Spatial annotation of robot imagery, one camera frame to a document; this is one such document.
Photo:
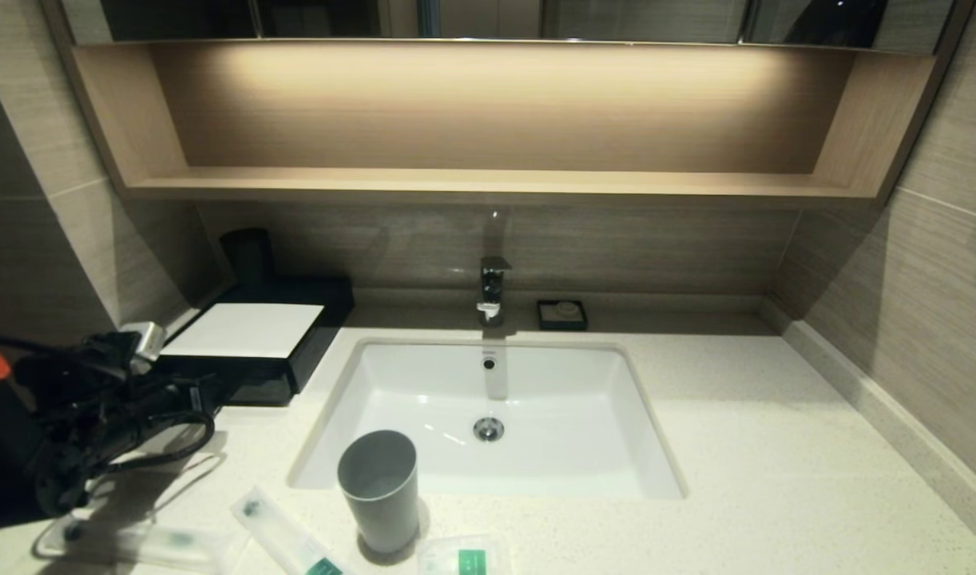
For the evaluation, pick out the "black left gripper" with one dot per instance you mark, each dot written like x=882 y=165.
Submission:
x=121 y=411

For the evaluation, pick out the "black drawer amenity box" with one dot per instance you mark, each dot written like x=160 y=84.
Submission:
x=264 y=390

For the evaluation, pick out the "clear toothbrush packet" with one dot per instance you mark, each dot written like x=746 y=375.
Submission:
x=180 y=543

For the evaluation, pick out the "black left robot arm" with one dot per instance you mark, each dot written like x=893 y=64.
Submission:
x=13 y=447

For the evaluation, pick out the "white board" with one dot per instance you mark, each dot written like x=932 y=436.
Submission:
x=244 y=329

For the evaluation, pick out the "black amenity box housing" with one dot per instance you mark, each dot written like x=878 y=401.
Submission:
x=332 y=315

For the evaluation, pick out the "black cylindrical cup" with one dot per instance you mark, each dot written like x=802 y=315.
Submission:
x=251 y=255

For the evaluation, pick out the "toothbrush packet with green label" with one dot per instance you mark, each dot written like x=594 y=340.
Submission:
x=284 y=535

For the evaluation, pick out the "grey plastic cup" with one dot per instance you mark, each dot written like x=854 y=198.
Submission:
x=381 y=503

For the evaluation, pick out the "chrome sink drain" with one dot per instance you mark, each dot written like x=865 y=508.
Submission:
x=489 y=429

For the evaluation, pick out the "packet with green square label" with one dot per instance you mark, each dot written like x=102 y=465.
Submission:
x=464 y=557

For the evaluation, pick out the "chrome faucet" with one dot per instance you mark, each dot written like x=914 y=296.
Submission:
x=493 y=287

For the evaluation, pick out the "black soap dish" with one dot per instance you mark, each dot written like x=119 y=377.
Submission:
x=545 y=321

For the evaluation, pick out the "white sink basin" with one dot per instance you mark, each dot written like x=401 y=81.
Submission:
x=560 y=415

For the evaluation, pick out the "small round soap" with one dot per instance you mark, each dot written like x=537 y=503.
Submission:
x=568 y=309

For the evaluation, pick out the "mirror cabinet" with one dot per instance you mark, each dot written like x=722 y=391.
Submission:
x=616 y=20

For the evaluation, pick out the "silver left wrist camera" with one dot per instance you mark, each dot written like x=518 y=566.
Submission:
x=144 y=339

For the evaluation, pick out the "wooden wall shelf niche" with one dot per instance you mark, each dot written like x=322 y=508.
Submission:
x=488 y=182

